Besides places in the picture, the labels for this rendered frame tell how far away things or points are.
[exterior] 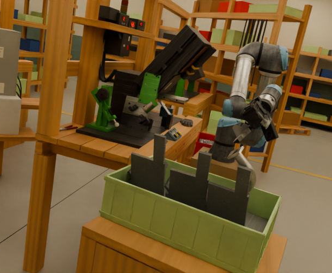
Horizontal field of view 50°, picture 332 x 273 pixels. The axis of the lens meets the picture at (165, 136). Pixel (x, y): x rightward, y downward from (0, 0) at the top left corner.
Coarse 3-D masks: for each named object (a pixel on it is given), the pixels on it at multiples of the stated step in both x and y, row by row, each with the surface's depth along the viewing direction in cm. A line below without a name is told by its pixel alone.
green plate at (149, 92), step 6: (144, 78) 243; (150, 78) 242; (156, 78) 241; (144, 84) 242; (150, 84) 241; (156, 84) 241; (144, 90) 242; (150, 90) 241; (156, 90) 240; (144, 96) 242; (150, 96) 241; (156, 96) 246; (144, 102) 242
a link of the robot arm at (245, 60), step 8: (248, 48) 174; (256, 48) 173; (240, 56) 172; (248, 56) 171; (256, 56) 174; (240, 64) 169; (248, 64) 169; (240, 72) 166; (248, 72) 167; (240, 80) 163; (248, 80) 165; (232, 88) 162; (240, 88) 160; (232, 96) 158; (240, 96) 157; (224, 104) 155; (232, 104) 154; (240, 104) 154; (248, 104) 155; (224, 112) 156; (232, 112) 154; (240, 112) 154
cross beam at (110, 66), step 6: (72, 60) 224; (72, 66) 217; (78, 66) 224; (108, 66) 268; (114, 66) 279; (120, 66) 290; (126, 66) 303; (132, 66) 316; (66, 72) 212; (72, 72) 219; (108, 72) 271
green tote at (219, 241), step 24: (168, 168) 169; (192, 168) 164; (120, 192) 134; (144, 192) 129; (264, 192) 151; (120, 216) 135; (144, 216) 131; (168, 216) 126; (192, 216) 122; (216, 216) 119; (264, 216) 153; (168, 240) 127; (192, 240) 124; (216, 240) 120; (240, 240) 116; (264, 240) 117; (216, 264) 121; (240, 264) 117
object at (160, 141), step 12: (156, 144) 133; (132, 156) 142; (144, 156) 140; (156, 156) 136; (132, 168) 145; (144, 168) 142; (156, 168) 139; (132, 180) 148; (144, 180) 145; (156, 180) 142; (156, 192) 145
